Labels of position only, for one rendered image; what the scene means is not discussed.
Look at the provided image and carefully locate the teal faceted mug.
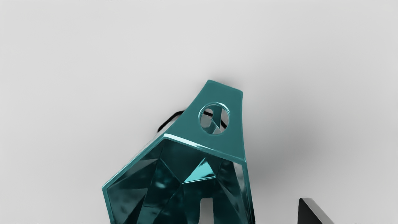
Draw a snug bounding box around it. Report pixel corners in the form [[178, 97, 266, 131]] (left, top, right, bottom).
[[102, 80, 256, 224]]

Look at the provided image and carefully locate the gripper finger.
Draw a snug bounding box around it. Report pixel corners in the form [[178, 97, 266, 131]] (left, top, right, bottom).
[[297, 198, 336, 224]]

